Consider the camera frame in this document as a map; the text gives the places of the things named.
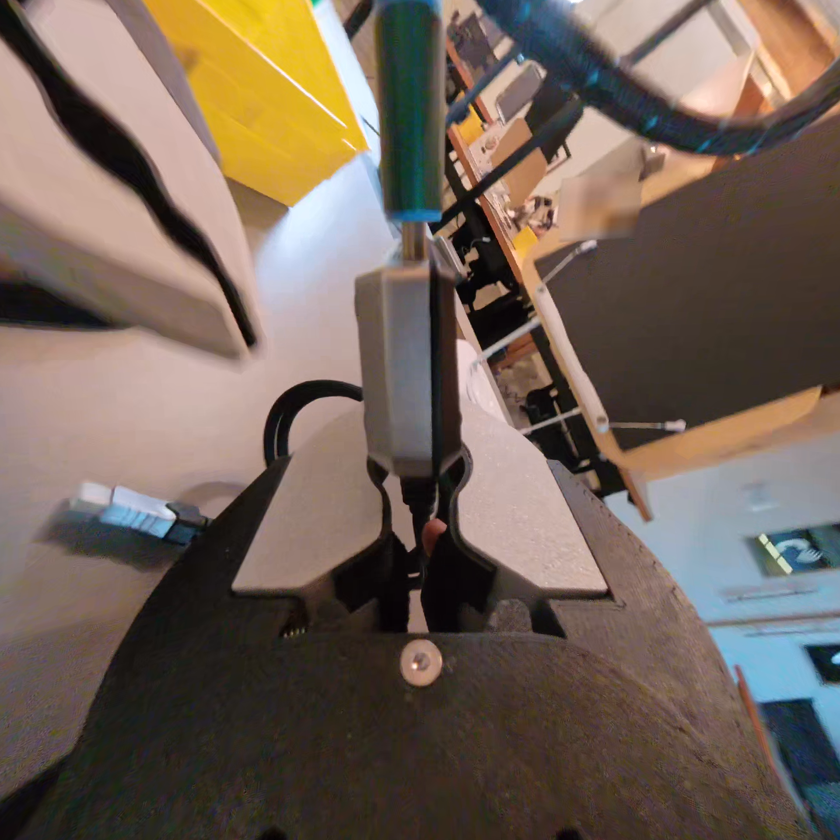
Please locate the black board white stand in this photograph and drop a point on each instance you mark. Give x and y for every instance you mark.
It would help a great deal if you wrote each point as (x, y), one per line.
(709, 295)

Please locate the silver hdmi adapter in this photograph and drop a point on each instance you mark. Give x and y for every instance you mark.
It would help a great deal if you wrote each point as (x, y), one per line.
(394, 361)

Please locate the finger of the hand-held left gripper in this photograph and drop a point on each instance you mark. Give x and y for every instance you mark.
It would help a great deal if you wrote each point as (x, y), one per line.
(79, 216)
(184, 151)

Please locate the white usb adapter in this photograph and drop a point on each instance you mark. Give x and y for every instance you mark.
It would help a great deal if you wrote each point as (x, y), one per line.
(131, 512)

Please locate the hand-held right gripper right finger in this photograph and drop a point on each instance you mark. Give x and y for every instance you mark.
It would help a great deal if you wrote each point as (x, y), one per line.
(525, 518)

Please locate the wooden top office desk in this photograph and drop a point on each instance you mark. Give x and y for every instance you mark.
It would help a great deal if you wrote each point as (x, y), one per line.
(485, 197)

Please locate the yellow divided bin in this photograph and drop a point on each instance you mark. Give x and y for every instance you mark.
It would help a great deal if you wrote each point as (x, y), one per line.
(262, 98)

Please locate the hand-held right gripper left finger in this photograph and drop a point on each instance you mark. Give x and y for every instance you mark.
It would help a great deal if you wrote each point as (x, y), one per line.
(315, 518)

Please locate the cardboard box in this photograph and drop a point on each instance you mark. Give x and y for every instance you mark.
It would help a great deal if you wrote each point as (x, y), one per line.
(522, 161)

